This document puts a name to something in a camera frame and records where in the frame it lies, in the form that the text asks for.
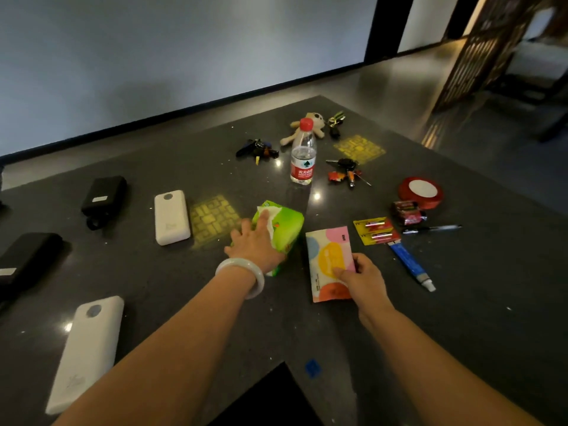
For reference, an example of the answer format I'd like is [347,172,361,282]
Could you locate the person's left hand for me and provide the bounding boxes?
[224,209,287,275]

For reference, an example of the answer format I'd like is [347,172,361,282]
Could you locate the person's right hand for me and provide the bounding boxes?
[333,253,396,327]

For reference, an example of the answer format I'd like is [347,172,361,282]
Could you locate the large white power bank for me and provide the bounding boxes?
[45,296,125,416]

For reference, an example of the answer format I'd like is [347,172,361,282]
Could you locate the large black pouch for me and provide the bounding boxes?
[0,232,64,302]

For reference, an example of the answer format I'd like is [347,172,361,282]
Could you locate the green tissue pack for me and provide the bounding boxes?
[252,200,305,277]

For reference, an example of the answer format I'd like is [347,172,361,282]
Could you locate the beige plush toy keychain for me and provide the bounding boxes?
[280,112,326,147]

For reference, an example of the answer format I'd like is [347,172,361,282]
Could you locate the small black pouch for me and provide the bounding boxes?
[81,175,128,231]

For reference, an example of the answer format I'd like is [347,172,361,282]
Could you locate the clear water bottle red cap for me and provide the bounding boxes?
[290,118,317,186]

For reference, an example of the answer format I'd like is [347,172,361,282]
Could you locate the blue glue tube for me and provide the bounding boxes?
[388,240,437,293]

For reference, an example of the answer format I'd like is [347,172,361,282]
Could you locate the wooden lattice screen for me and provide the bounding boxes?
[433,0,546,113]

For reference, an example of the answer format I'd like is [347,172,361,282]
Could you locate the person's right forearm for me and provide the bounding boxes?
[360,306,546,426]

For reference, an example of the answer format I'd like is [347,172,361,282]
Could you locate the key bunch orange charm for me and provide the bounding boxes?
[325,158,372,188]

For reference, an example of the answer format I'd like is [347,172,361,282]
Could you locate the yellow battery blister card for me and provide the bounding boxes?
[353,217,401,246]

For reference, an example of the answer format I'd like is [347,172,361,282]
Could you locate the small white power bank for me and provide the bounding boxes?
[154,190,192,246]

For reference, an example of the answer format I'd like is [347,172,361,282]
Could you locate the dark door frame post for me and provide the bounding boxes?
[364,0,416,64]

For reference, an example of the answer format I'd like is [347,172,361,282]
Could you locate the red black battery pack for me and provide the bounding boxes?
[391,200,427,226]

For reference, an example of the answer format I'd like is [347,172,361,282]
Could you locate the red tape roll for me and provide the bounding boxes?
[397,176,444,211]

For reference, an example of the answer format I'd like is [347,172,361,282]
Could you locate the black key bunch yellow tag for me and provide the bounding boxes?
[235,138,280,166]

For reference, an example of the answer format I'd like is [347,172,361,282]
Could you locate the colourful dotted tissue pack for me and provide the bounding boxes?
[305,225,356,303]

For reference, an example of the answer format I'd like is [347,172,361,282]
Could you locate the black white pen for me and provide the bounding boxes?
[402,224,463,235]

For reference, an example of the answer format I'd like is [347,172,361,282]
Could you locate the white bangle bracelet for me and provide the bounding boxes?
[215,258,266,300]

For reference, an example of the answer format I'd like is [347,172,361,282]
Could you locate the key bunch green carabiner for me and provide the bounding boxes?
[327,111,346,139]

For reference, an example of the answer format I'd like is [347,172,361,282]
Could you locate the person's left forearm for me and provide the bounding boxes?
[52,267,260,426]

